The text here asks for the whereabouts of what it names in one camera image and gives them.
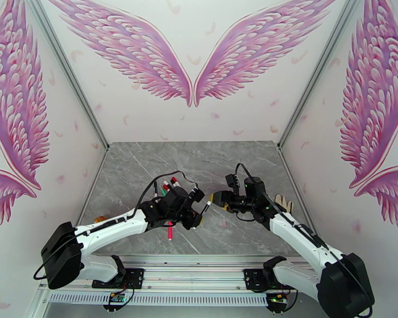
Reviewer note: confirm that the red whiteboard marker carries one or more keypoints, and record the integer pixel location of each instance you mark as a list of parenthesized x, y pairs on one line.
[(166, 187), (174, 180)]

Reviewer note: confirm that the black whiteboard marker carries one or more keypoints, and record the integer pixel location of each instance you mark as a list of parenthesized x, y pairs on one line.
[(155, 189)]

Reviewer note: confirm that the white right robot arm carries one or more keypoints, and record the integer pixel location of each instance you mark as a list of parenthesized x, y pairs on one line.
[(302, 234)]

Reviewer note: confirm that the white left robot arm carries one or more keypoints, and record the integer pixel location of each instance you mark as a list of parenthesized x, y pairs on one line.
[(112, 227)]

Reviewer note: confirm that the beige work glove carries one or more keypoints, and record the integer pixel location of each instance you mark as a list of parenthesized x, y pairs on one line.
[(285, 204)]

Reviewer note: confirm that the small orange object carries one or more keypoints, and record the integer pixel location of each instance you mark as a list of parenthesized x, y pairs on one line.
[(99, 219)]

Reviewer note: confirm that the small green circuit board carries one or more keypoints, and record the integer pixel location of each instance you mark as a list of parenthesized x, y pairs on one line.
[(116, 298), (277, 298)]

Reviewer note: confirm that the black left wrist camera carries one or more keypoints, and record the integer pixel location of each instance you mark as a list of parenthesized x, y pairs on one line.
[(195, 195)]

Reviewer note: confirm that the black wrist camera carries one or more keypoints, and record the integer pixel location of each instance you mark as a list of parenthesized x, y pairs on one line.
[(195, 195), (232, 180)]

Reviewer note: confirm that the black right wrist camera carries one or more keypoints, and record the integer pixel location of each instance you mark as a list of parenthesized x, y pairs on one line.
[(232, 180)]

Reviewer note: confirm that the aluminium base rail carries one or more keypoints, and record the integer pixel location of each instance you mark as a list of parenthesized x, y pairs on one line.
[(192, 277)]

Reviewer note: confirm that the aluminium frame post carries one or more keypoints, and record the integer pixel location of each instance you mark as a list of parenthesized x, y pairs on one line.
[(319, 72)]

